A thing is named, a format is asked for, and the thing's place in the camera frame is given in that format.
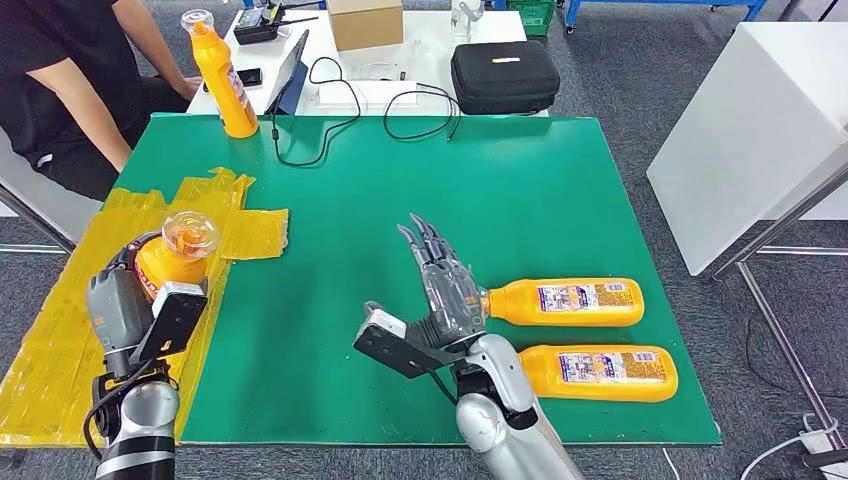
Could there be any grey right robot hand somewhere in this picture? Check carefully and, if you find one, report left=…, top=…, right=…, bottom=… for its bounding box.
left=396, top=213, right=490, bottom=351

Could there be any person's left hand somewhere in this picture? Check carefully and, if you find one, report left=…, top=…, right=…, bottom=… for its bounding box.
left=174, top=74, right=204, bottom=103

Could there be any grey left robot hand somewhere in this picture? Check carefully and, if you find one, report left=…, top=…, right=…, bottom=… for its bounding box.
left=86, top=230, right=167, bottom=380

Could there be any orange detergent bottle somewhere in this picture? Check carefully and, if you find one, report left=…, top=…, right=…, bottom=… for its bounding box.
left=132, top=210, right=222, bottom=303
left=180, top=8, right=260, bottom=140
left=480, top=277, right=646, bottom=329
left=517, top=344, right=680, bottom=404

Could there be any yellow taped plastic sheet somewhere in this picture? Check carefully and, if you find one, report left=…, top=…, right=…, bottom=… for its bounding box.
left=0, top=166, right=291, bottom=450

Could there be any black radio controller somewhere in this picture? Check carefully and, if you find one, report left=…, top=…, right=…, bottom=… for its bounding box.
left=233, top=3, right=321, bottom=48

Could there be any dark blue tablet case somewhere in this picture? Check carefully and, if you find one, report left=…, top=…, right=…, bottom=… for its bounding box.
left=264, top=29, right=311, bottom=117

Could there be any green table mat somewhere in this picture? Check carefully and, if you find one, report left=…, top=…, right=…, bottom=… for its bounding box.
left=113, top=112, right=723, bottom=448

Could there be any white bench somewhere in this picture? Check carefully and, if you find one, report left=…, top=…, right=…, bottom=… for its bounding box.
left=0, top=122, right=107, bottom=255

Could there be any person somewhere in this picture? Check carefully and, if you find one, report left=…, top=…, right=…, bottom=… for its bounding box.
left=0, top=0, right=204, bottom=203

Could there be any cardboard box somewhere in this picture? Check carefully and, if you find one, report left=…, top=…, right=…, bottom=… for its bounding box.
left=327, top=0, right=405, bottom=54

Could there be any black carrying case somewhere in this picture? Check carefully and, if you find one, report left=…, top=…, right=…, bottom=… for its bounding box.
left=451, top=40, right=562, bottom=117

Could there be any white table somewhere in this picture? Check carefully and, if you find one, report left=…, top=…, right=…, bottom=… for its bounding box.
left=187, top=9, right=550, bottom=119

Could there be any green plastic crate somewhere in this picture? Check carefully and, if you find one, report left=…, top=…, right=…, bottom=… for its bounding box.
left=506, top=0, right=558, bottom=38

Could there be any white cabinet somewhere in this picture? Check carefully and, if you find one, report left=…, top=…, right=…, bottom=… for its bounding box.
left=646, top=22, right=848, bottom=278

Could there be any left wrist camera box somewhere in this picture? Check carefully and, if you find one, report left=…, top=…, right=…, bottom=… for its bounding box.
left=130, top=281, right=210, bottom=366

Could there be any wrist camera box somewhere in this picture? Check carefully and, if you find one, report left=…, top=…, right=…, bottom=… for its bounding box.
left=130, top=281, right=210, bottom=366
left=352, top=301, right=465, bottom=380

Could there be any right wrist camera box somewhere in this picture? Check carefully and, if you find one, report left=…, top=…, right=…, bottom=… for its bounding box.
left=352, top=301, right=465, bottom=380

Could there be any black tablet cable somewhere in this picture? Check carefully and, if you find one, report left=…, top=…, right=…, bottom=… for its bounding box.
left=270, top=56, right=364, bottom=169

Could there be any black looped cable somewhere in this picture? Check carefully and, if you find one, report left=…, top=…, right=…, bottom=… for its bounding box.
left=382, top=82, right=463, bottom=143

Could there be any white power cable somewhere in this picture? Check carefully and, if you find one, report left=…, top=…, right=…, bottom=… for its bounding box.
left=740, top=435, right=806, bottom=480

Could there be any silver metal stand frame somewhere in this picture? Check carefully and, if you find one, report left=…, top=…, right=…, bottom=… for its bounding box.
left=710, top=162, right=848, bottom=452

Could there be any blue metal frame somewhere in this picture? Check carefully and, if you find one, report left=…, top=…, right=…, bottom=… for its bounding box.
left=561, top=0, right=770, bottom=36

